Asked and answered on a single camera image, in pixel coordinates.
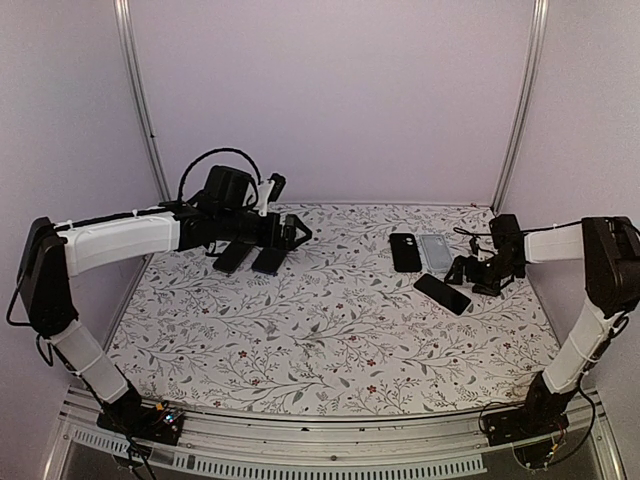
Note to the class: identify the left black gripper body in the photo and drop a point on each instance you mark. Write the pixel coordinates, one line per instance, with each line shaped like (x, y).
(273, 239)

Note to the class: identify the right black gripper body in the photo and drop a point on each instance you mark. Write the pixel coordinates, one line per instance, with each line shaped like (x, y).
(487, 277)

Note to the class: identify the phone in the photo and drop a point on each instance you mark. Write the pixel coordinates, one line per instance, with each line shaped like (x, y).
(437, 253)

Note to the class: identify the black smartphone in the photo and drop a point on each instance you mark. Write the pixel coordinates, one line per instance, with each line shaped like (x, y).
(443, 294)

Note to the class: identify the blue smartphone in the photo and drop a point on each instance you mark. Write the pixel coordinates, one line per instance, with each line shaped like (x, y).
(269, 261)

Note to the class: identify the black phone case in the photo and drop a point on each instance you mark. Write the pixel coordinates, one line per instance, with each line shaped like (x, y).
(405, 254)

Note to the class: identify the purple smartphone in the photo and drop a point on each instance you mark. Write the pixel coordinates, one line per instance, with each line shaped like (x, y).
(232, 257)

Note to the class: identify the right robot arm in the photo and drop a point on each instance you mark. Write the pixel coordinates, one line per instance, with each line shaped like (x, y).
(602, 251)

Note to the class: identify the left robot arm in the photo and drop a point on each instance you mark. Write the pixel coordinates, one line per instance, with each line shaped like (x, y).
(232, 206)

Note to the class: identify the floral patterned table mat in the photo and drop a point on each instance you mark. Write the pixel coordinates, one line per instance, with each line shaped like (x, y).
(336, 331)

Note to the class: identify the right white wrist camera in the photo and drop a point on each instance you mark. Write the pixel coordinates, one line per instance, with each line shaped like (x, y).
(480, 253)

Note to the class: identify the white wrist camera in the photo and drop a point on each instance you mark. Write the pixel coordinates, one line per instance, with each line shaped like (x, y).
(269, 191)
(480, 253)

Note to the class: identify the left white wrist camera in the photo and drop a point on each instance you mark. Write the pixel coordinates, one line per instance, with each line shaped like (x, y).
(269, 191)

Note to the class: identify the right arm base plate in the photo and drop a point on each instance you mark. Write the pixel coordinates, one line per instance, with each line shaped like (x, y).
(525, 430)

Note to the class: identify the front aluminium rail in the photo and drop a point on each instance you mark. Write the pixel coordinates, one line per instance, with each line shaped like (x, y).
(224, 444)

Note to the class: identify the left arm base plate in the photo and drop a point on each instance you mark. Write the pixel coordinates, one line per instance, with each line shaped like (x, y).
(159, 423)

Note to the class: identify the left aluminium frame post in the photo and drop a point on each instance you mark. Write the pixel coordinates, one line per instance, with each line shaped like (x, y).
(126, 35)

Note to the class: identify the aluminium frame post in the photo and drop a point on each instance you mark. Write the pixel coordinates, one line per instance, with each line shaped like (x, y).
(126, 35)
(534, 52)

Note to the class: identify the right aluminium frame post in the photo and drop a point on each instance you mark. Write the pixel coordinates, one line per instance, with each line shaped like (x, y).
(534, 52)

